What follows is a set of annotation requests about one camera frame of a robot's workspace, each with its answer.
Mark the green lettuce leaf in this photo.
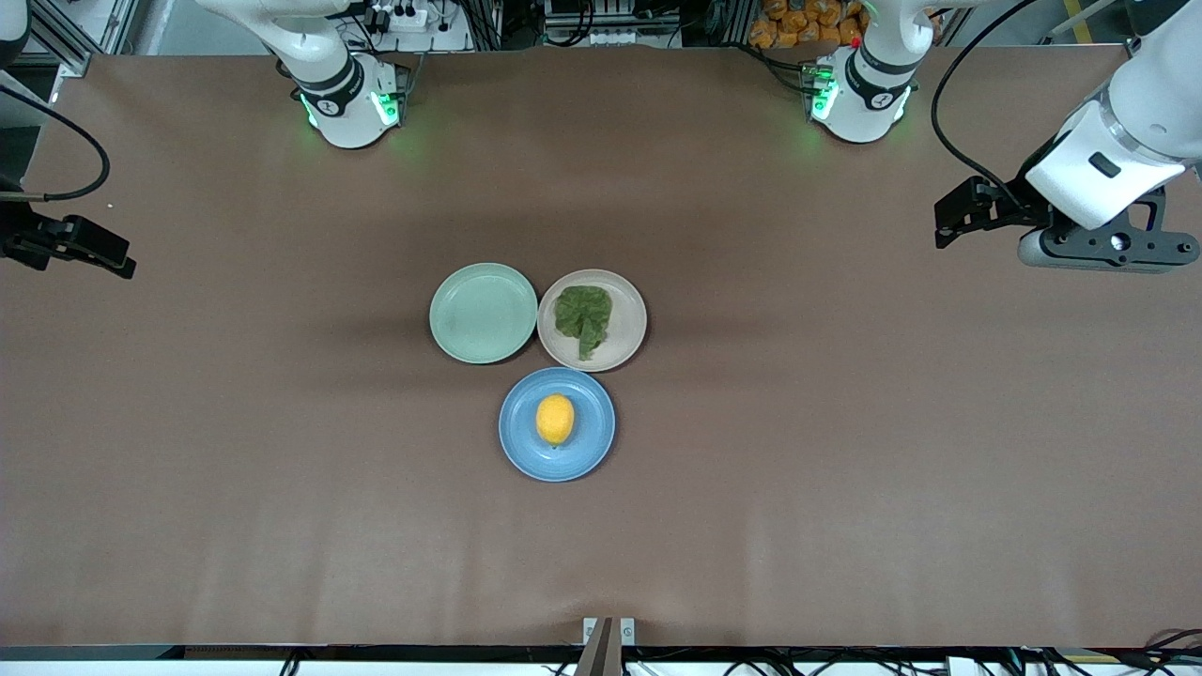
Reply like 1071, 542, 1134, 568
553, 285, 613, 361

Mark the yellow lemon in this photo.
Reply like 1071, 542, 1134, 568
535, 393, 576, 446

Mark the bag of orange items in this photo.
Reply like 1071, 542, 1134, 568
748, 0, 870, 50

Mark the beige plate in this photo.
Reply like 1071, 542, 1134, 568
536, 269, 648, 373

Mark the white power strip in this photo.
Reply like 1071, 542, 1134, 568
366, 2, 431, 35

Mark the green plate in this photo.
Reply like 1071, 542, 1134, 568
429, 262, 539, 364

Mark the blue plate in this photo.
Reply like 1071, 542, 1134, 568
499, 367, 617, 483

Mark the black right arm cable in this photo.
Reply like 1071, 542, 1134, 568
0, 84, 112, 204

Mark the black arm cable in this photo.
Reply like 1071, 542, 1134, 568
931, 0, 1043, 206
0, 84, 112, 204

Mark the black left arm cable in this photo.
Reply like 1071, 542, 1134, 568
931, 0, 1043, 206

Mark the aluminium frame profile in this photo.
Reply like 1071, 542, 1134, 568
28, 0, 142, 78

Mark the metal table edge bracket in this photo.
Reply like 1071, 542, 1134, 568
582, 617, 637, 676

